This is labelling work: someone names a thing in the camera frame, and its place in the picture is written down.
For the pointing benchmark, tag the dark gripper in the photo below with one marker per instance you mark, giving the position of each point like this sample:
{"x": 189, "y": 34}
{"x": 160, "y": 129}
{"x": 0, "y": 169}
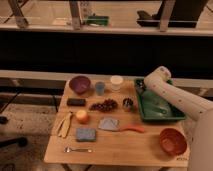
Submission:
{"x": 140, "y": 84}

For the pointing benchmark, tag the green plastic tray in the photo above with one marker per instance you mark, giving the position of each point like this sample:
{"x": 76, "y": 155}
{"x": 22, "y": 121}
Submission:
{"x": 150, "y": 116}

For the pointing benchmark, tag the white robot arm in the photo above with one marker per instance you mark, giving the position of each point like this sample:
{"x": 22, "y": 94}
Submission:
{"x": 196, "y": 107}

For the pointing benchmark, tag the metal cup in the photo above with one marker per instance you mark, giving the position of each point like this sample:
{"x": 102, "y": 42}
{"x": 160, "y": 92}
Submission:
{"x": 127, "y": 104}

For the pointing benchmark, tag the white cup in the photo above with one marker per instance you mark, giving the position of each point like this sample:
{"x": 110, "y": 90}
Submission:
{"x": 116, "y": 82}

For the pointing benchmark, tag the bunch of dark grapes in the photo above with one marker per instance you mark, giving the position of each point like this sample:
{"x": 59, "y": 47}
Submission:
{"x": 106, "y": 106}

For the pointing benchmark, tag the blue cup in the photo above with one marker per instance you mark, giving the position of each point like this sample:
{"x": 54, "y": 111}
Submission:
{"x": 100, "y": 88}

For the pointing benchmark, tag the blue grey cloth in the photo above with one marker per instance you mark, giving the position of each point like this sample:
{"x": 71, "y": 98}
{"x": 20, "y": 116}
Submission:
{"x": 108, "y": 124}

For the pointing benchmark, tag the purple bowl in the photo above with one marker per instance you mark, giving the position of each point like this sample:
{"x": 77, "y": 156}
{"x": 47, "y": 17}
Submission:
{"x": 80, "y": 84}

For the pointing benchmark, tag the black rectangular block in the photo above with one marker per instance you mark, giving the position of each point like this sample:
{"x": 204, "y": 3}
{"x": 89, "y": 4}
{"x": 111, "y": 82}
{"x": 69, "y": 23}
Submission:
{"x": 76, "y": 102}

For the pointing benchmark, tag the yellow red apple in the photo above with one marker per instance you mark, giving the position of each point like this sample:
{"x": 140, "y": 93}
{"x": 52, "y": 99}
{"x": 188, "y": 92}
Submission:
{"x": 82, "y": 116}

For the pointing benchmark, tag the orange bowl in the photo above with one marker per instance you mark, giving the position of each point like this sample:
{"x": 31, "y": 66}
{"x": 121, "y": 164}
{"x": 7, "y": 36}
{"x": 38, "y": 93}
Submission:
{"x": 172, "y": 142}

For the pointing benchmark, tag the blue sponge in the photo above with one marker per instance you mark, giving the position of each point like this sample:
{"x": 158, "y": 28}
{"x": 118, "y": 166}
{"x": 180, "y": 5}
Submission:
{"x": 85, "y": 134}

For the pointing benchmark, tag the green box on shelf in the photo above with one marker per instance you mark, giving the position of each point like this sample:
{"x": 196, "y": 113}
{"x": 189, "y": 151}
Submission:
{"x": 97, "y": 20}

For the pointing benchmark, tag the black office chair base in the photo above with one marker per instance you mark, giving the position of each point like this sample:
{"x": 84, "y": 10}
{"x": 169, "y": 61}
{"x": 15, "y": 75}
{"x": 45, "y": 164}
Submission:
{"x": 11, "y": 138}

